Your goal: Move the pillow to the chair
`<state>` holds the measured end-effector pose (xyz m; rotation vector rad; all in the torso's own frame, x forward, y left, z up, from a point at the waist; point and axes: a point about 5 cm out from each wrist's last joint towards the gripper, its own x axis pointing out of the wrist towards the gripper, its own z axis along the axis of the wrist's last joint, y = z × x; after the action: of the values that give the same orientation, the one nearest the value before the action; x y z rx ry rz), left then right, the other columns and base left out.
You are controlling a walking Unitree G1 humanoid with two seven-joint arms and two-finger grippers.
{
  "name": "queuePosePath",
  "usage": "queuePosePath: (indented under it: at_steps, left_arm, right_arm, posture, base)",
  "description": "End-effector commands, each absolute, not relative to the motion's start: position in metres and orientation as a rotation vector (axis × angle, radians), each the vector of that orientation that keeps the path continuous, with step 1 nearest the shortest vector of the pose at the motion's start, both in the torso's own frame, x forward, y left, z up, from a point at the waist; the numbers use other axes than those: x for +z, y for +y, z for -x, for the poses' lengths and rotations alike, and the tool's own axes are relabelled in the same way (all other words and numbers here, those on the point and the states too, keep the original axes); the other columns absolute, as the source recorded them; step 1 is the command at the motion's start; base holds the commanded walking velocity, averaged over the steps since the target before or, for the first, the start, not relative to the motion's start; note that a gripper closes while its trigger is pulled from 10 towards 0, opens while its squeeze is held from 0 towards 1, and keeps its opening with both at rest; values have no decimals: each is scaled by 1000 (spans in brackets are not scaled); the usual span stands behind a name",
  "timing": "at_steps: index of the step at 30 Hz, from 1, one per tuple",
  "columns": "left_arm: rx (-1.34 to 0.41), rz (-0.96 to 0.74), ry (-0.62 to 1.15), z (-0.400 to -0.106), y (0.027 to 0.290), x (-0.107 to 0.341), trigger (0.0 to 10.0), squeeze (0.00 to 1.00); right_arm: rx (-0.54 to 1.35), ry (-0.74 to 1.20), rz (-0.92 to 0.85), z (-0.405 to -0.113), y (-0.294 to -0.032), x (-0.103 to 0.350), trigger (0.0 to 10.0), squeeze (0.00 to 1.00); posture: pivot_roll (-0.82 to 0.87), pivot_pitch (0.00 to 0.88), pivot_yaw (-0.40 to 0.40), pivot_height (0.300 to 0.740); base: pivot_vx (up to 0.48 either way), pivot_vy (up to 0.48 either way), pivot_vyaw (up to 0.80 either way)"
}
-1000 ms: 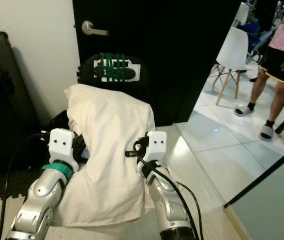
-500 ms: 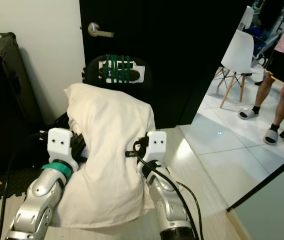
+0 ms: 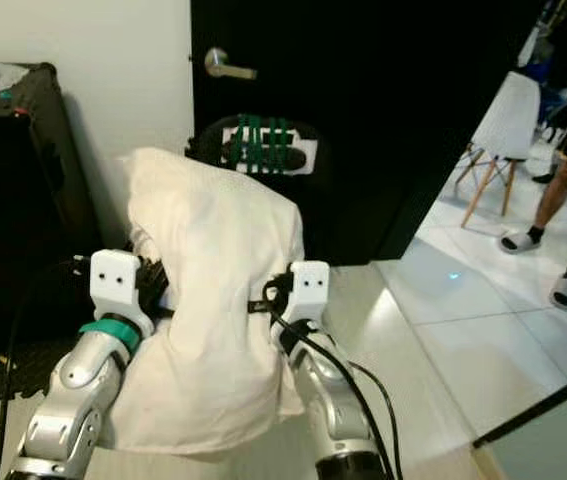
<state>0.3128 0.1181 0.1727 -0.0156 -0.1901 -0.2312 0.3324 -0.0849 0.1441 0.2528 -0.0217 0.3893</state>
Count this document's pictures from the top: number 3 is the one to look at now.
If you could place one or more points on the large cream pillow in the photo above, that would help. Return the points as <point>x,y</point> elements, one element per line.
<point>218,300</point>

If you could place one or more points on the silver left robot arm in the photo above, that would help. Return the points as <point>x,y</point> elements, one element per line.
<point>73,410</point>

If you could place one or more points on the white chair wooden legs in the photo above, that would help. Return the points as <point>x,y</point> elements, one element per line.
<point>508,120</point>

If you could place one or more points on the large black case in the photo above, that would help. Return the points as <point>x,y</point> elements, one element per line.
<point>23,200</point>

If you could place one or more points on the small yellow piece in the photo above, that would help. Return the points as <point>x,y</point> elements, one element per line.
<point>6,358</point>

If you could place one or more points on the black door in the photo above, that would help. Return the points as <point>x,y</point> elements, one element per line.
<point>383,100</point>

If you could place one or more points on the person bare legs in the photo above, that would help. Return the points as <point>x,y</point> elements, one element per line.
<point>558,195</point>

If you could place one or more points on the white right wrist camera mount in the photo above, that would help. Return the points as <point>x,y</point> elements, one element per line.
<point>310,292</point>

